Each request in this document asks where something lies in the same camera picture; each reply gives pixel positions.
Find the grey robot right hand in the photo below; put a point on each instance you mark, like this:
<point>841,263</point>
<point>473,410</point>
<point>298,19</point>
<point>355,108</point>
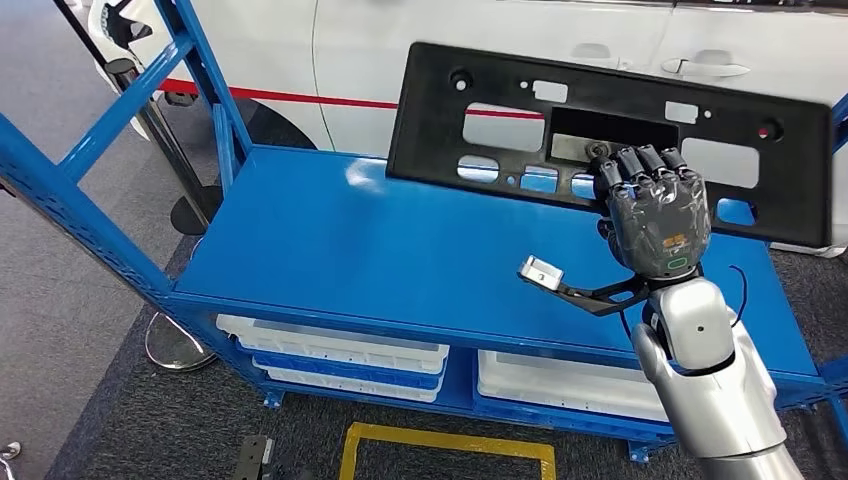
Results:
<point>656,218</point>

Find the black plastic mounting plate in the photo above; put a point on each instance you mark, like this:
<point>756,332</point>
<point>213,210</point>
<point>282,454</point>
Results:
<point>430,132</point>

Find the blue metal shelf rack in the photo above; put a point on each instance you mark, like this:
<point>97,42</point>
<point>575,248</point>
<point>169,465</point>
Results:
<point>397,252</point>

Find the white plastic bin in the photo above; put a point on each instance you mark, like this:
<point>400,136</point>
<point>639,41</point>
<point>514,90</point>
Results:
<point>331,389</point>
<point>331,344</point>
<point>563,371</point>
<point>623,405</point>

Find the yellow floor tape square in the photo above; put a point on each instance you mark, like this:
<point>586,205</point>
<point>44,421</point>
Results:
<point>450,440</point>

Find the white car red stripe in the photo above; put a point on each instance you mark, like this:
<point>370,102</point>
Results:
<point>371,53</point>

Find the chrome base swivel stool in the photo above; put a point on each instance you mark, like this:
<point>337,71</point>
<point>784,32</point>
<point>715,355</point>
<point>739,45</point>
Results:
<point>10,450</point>

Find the black camera bracket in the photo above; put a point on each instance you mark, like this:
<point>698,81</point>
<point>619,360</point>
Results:
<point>596,301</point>

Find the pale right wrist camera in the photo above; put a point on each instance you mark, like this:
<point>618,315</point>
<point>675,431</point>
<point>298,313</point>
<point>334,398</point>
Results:
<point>540,272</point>

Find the stanchion post dark base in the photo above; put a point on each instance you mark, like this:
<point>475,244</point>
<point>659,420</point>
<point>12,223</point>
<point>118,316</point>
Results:
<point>192,215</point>

